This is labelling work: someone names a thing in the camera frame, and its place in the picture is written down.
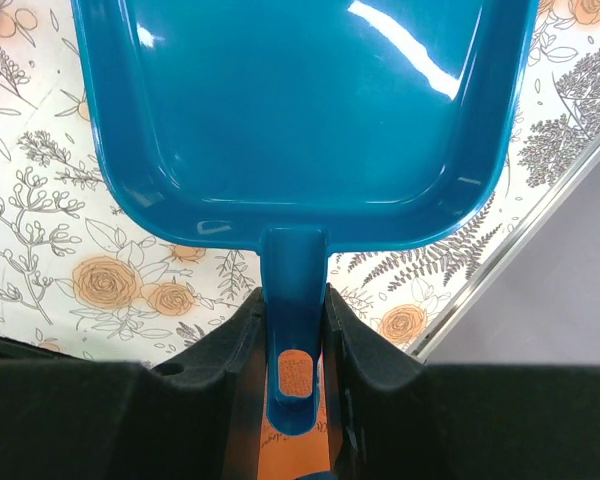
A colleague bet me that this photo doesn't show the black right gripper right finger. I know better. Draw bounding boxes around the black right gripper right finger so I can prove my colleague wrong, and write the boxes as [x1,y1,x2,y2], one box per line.
[322,289,600,479]

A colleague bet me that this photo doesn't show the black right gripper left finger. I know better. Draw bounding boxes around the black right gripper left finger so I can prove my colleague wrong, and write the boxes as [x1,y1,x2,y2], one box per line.
[0,292,266,479]

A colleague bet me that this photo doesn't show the floral patterned table mat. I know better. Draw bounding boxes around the floral patterned table mat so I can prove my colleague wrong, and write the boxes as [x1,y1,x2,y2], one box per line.
[0,1,600,364]

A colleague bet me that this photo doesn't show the blue plastic dustpan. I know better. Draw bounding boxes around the blue plastic dustpan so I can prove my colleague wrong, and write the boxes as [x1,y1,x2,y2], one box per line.
[72,0,537,436]

